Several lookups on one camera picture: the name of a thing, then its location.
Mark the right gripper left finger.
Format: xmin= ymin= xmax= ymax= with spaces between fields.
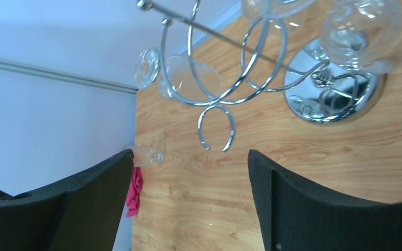
xmin=0 ymin=150 xmax=134 ymax=250

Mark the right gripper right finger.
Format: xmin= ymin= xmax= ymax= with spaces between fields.
xmin=248 ymin=150 xmax=402 ymax=250

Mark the patterned clear wine glass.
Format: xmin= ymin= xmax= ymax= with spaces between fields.
xmin=131 ymin=146 xmax=164 ymax=168

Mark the clear wine glass left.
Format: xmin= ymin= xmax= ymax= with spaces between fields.
xmin=133 ymin=48 xmax=221 ymax=101

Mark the chrome wine glass rack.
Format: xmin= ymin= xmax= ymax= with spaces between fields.
xmin=137 ymin=1 xmax=386 ymax=151

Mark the clear wine glass right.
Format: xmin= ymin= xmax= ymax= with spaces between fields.
xmin=320 ymin=1 xmax=402 ymax=75

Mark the clear wine glass back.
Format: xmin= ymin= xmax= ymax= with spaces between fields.
xmin=240 ymin=0 xmax=315 ymax=33

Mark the pink cloth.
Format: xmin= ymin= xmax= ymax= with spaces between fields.
xmin=125 ymin=167 xmax=143 ymax=218

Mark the aluminium frame rail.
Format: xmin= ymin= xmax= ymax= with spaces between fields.
xmin=0 ymin=59 xmax=138 ymax=95

